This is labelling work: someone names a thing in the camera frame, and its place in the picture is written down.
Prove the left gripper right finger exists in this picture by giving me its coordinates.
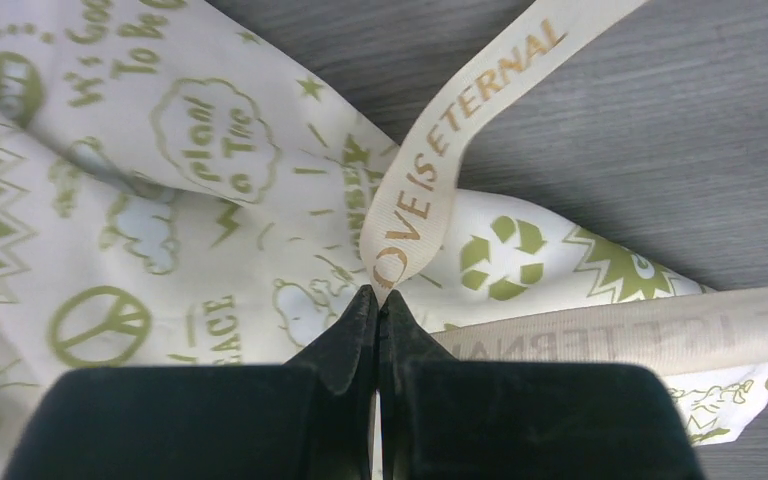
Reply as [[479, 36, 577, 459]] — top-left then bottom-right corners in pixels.
[[378, 292, 704, 479]]

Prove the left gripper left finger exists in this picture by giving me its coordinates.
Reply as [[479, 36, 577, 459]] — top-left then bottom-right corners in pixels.
[[4, 286, 378, 479]]

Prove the beige tote bag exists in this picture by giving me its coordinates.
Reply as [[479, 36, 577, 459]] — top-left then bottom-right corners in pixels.
[[359, 1, 768, 376]]

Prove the cream patterned cloth bag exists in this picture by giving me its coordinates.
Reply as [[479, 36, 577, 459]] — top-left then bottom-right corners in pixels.
[[0, 1, 768, 479]]

